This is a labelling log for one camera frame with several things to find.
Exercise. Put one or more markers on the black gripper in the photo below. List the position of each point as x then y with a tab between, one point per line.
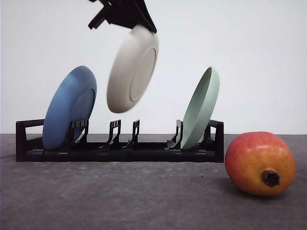
128	13

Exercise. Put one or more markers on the white plate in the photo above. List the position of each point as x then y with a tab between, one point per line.
132	68

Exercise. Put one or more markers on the red pomegranate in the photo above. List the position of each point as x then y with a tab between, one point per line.
260	163

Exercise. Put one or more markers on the blue plate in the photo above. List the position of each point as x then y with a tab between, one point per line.
72	99

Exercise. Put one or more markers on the green plate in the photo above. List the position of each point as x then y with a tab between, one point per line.
200	110

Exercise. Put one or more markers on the black plastic dish rack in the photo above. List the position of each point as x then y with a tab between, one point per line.
29	145

